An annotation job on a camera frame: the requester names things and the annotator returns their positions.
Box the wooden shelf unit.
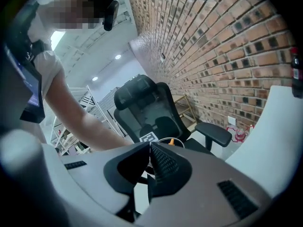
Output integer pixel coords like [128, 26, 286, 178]
[174, 94, 200, 128]

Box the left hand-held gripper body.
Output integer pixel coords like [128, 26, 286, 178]
[139, 131, 160, 143]

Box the person's left forearm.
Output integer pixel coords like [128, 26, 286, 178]
[44, 69, 134, 152]

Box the black chest camera rig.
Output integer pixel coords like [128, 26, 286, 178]
[9, 1, 45, 63]

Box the black mesh office chair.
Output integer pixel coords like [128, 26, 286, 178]
[113, 74, 233, 156]

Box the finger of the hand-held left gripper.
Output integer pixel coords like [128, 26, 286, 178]
[60, 141, 152, 215]
[134, 142, 272, 227]

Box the person's head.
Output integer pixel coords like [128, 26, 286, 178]
[37, 0, 115, 33]

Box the red wire basket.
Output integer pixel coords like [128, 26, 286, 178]
[225, 124, 255, 143]

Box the white metal rack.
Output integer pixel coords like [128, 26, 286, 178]
[50, 85, 126, 156]

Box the chest-mounted monitor screen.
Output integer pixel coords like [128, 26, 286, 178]
[3, 44, 46, 124]

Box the white table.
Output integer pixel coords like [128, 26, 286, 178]
[224, 85, 294, 199]

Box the red-capped cola bottle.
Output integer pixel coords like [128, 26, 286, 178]
[290, 47, 303, 99]

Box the person's white shirt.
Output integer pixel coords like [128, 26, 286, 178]
[27, 13, 66, 97]

